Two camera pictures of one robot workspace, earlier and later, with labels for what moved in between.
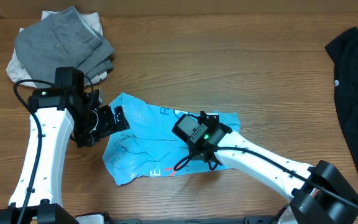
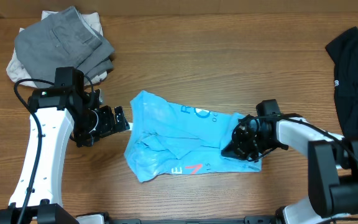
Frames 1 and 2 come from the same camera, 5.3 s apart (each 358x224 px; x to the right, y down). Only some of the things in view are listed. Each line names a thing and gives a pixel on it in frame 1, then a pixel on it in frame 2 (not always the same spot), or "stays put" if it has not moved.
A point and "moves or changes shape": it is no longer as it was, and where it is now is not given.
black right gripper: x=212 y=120 -> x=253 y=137
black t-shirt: x=355 y=55 stays put
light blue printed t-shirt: x=142 y=143 moves or changes shape
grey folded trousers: x=67 y=39 stays put
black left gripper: x=109 y=126 stays put
